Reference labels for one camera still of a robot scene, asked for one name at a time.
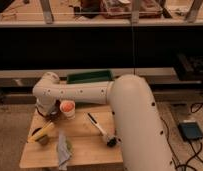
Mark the yellow banana toy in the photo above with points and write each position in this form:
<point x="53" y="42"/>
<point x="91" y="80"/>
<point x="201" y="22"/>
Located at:
<point x="43" y="131"/>

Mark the orange filled cup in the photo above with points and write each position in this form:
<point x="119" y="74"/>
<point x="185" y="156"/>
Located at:
<point x="68" y="109"/>

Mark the wooden folding table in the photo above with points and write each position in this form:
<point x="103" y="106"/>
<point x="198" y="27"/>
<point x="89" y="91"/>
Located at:
<point x="87" y="145"/>

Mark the green plastic tray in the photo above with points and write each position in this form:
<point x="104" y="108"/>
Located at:
<point x="88" y="77"/>

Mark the brown box on shelf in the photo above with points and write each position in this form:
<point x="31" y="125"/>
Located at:
<point x="123" y="9"/>

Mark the grey crumpled cloth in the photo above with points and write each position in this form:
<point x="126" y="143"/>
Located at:
<point x="64" y="151"/>

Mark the small dark cup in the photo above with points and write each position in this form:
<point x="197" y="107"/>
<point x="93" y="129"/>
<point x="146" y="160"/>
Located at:
<point x="43" y="140"/>

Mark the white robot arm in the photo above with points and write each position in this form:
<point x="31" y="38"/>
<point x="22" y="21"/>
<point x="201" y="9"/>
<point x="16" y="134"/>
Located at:
<point x="138" y="124"/>

